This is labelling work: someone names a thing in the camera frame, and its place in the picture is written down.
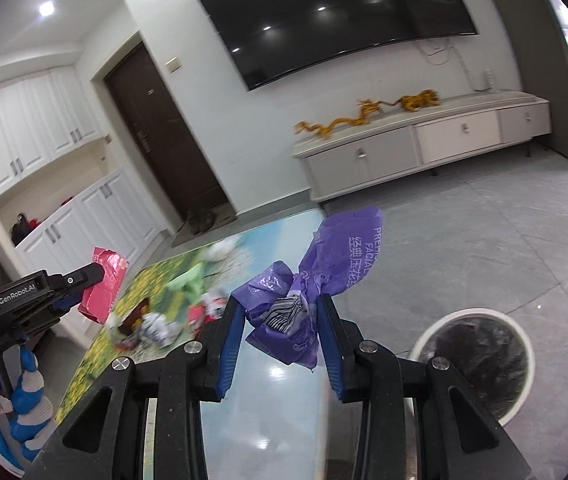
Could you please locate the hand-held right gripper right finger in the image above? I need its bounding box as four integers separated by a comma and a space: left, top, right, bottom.
316, 294, 535, 480

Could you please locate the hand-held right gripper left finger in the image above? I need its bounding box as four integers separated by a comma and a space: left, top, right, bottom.
24, 295, 245, 480

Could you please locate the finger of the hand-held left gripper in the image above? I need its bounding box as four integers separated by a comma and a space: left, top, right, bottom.
51, 287, 89, 314
46, 263, 107, 295

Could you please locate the pink packet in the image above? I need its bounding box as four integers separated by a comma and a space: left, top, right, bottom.
78, 247, 129, 324

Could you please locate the brown snack packet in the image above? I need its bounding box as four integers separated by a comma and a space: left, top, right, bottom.
116, 300, 153, 349

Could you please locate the white plastic bag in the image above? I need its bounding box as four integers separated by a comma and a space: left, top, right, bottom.
141, 312, 181, 347

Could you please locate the purple plastic wrapper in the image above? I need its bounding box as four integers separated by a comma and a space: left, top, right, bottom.
231, 206, 385, 372

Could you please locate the white trash bin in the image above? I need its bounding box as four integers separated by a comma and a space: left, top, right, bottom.
408, 308, 535, 423

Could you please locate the person's left hand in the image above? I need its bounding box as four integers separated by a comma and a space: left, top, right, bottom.
0, 345, 60, 477

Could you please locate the red white packet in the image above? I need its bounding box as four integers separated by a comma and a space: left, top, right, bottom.
189, 295, 228, 332

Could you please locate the black bag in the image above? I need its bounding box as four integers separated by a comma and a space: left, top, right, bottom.
11, 212, 32, 247

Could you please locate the green plastic bag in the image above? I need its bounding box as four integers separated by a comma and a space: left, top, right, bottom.
166, 265, 209, 302

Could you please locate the white tissue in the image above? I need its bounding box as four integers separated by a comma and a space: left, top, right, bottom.
199, 239, 241, 264

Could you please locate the dark brown door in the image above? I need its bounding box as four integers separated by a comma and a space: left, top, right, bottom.
104, 42, 229, 223

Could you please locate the white television cabinet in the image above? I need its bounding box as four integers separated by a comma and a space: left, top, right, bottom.
291, 89, 551, 204

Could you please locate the long golden dragon ornament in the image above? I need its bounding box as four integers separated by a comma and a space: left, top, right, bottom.
294, 99, 385, 139

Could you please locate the white wall cupboard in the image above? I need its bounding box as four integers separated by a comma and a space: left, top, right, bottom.
0, 66, 167, 348

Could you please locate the white cable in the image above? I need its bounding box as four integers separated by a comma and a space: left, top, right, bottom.
424, 37, 486, 91

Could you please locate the black wall television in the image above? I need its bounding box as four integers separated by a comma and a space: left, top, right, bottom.
190, 0, 480, 92

